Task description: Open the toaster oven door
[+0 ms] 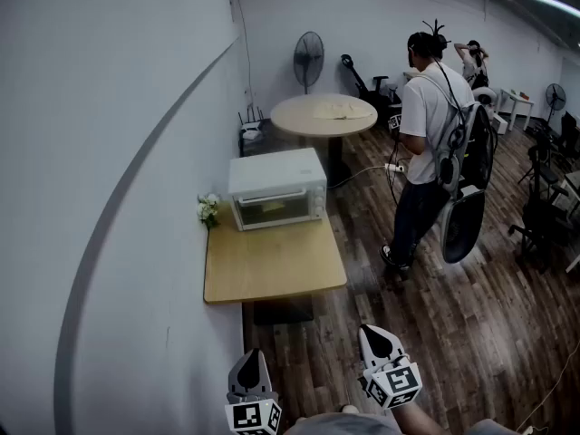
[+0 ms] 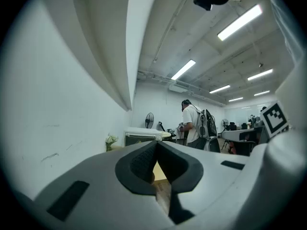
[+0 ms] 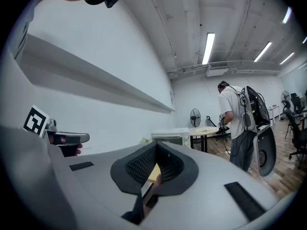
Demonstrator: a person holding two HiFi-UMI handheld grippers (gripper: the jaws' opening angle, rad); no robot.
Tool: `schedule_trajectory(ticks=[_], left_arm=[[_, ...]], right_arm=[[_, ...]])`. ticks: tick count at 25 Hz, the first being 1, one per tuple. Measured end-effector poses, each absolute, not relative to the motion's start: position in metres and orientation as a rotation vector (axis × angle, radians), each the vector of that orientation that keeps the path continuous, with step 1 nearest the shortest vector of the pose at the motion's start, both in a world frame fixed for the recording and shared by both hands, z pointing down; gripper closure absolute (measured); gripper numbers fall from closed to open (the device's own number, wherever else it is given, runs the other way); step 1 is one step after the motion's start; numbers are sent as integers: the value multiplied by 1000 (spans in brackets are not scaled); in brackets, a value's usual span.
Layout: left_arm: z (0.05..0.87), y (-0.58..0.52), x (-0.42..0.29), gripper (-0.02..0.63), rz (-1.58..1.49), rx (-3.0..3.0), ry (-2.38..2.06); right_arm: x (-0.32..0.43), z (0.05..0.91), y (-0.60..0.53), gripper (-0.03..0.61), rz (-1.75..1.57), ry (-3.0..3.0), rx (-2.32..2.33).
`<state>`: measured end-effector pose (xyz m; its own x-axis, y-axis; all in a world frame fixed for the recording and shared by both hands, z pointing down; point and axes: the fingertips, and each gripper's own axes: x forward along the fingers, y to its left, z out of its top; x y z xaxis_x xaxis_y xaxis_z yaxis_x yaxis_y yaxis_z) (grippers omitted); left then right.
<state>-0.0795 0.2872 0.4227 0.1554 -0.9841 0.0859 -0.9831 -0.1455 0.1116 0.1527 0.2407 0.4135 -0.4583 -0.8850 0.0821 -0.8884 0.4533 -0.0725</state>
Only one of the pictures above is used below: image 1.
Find black scooter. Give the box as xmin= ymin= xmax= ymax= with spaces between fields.
xmin=340 ymin=53 xmax=402 ymax=108

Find white floor cable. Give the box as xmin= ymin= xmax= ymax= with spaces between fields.
xmin=516 ymin=346 xmax=580 ymax=435

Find white desk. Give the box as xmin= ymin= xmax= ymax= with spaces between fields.
xmin=497 ymin=87 xmax=536 ymax=132

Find person's right forearm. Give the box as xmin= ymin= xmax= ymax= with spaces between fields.
xmin=392 ymin=400 xmax=454 ymax=435

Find grey mesh office chair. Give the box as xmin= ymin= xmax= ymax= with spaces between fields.
xmin=440 ymin=101 xmax=498 ymax=266

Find beige paper sheets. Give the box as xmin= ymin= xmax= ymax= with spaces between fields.
xmin=312 ymin=101 xmax=375 ymax=121

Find rectangular wooden table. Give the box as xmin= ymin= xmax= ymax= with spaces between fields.
xmin=203 ymin=204 xmax=349 ymax=326

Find round wooden table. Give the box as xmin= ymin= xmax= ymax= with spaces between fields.
xmin=270 ymin=92 xmax=379 ymax=189

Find white toaster oven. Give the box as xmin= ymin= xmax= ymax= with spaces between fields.
xmin=227 ymin=147 xmax=328 ymax=233

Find white round device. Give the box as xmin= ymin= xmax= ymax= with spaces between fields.
xmin=472 ymin=86 xmax=498 ymax=106

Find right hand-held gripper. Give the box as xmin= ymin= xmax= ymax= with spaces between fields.
xmin=358 ymin=324 xmax=423 ymax=411

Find black standing fan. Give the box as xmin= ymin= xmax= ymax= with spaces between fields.
xmin=293 ymin=31 xmax=325 ymax=95
xmin=545 ymin=82 xmax=567 ymax=126

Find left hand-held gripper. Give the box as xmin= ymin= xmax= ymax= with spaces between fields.
xmin=225 ymin=349 xmax=282 ymax=435

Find small potted plant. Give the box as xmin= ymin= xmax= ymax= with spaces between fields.
xmin=196 ymin=192 xmax=221 ymax=230

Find black office chair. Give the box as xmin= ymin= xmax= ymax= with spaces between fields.
xmin=507 ymin=183 xmax=575 ymax=274

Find black wall cable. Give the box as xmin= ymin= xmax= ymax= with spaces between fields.
xmin=234 ymin=0 xmax=256 ymax=106

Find ceiling light tube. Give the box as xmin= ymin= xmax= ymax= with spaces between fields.
xmin=520 ymin=0 xmax=580 ymax=18

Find white power cable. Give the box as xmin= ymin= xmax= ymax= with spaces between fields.
xmin=326 ymin=165 xmax=389 ymax=189

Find white router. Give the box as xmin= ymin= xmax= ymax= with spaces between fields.
xmin=237 ymin=105 xmax=266 ymax=141

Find person's grey shirt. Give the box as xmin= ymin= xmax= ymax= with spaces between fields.
xmin=283 ymin=412 xmax=404 ymax=435

